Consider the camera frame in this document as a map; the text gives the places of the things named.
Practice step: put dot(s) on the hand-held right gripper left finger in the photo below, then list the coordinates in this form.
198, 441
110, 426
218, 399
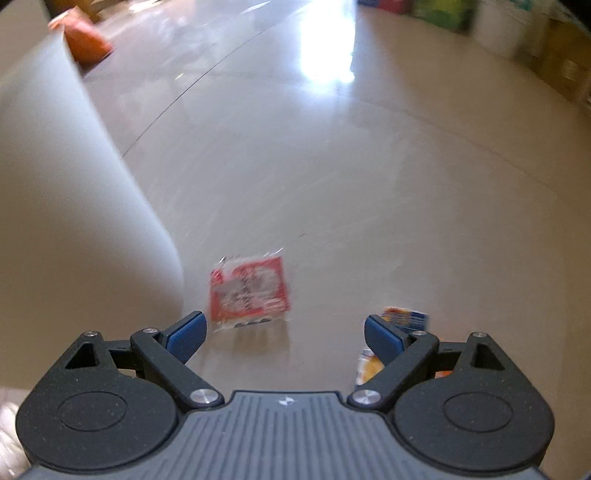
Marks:
187, 337

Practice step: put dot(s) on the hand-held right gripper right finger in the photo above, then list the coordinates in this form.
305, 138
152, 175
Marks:
383, 339

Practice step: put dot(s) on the blue snack packet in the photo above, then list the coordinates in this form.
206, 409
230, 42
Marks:
369, 364

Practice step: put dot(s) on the red snack packet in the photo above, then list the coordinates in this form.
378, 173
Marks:
249, 290

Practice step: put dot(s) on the white trash bin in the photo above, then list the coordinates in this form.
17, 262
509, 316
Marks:
69, 207

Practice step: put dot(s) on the colourful packages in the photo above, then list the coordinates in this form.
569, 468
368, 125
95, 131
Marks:
415, 11

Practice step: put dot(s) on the brown cardboard box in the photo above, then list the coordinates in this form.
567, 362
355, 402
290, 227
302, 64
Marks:
565, 64

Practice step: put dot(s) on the white bucket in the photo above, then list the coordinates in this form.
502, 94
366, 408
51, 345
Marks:
505, 25

